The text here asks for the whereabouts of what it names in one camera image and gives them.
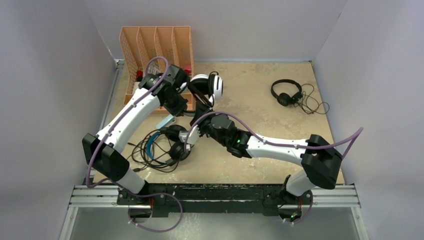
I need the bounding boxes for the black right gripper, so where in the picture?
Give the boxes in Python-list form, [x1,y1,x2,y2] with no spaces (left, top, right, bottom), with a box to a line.
[190,102,229,147]

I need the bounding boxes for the white and black headphones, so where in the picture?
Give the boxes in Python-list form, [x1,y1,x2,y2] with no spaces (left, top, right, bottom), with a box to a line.
[190,71,224,107]

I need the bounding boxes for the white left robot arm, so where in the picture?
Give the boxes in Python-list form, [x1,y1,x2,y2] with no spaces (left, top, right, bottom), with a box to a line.
[82,64,190,205]

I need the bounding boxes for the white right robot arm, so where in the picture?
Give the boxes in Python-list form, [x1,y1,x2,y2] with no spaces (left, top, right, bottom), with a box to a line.
[190,102,342,204]

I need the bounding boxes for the black and blue headphones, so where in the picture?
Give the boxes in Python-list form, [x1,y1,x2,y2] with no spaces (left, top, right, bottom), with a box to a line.
[145,124,191,166]

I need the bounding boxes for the light blue stapler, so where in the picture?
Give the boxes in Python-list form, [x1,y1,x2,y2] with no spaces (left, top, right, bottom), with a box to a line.
[156,114,176,130]

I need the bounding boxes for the coloured marker set pack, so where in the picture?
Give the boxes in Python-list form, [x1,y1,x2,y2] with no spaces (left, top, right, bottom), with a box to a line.
[145,59,162,75]

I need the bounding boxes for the pink item right slot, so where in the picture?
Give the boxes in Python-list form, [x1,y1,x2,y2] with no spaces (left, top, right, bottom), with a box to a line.
[183,64,192,74]

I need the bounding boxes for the peach plastic file organizer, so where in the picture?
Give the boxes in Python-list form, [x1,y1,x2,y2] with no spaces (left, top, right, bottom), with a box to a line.
[119,26,195,105]

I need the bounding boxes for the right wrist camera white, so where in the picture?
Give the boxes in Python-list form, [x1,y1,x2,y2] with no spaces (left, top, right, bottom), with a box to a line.
[178,126,200,145]

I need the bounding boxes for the black cable of blue headphones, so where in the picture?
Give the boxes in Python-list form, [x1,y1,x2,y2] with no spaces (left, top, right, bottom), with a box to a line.
[127,129,196,174]

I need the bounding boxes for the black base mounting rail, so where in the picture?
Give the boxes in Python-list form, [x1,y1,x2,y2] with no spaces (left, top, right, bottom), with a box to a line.
[117,183,313,218]

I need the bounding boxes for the thin black headphone cable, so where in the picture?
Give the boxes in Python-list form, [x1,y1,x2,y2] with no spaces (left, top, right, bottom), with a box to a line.
[291,82,331,116]

